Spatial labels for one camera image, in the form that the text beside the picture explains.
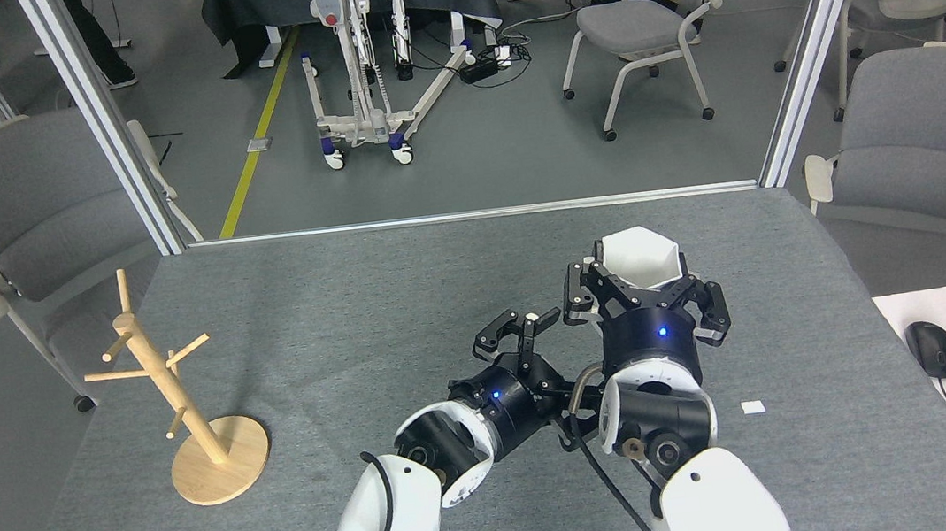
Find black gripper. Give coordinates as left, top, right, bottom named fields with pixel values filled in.
left=558, top=244, right=736, bottom=384
left=441, top=306, right=578, bottom=466

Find white faceted cup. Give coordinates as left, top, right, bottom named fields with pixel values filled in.
left=589, top=222, right=688, bottom=296

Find wooden cup rack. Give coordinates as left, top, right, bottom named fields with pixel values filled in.
left=73, top=254, right=276, bottom=519

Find white stand on wheels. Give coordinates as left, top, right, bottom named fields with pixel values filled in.
left=273, top=0, right=490, bottom=178

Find black power strip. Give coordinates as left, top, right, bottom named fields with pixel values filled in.
left=456, top=46, right=517, bottom=85

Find black computer mouse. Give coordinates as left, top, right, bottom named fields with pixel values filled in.
left=904, top=319, right=946, bottom=383

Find grey chair on castors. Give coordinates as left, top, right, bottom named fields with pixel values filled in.
left=551, top=0, right=765, bottom=147

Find grey office chair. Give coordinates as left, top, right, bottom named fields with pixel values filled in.
left=789, top=40, right=946, bottom=298
left=0, top=96, right=222, bottom=423

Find dark table cloth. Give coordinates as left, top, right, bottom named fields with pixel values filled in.
left=200, top=0, right=507, bottom=82

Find person's legs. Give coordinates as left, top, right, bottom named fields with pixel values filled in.
left=60, top=0, right=140, bottom=94

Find silver aluminium rail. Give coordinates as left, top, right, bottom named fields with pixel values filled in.
left=184, top=176, right=764, bottom=255

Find silver aluminium post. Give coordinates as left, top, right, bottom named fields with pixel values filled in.
left=17, top=0, right=188, bottom=270
left=739, top=0, right=909, bottom=191

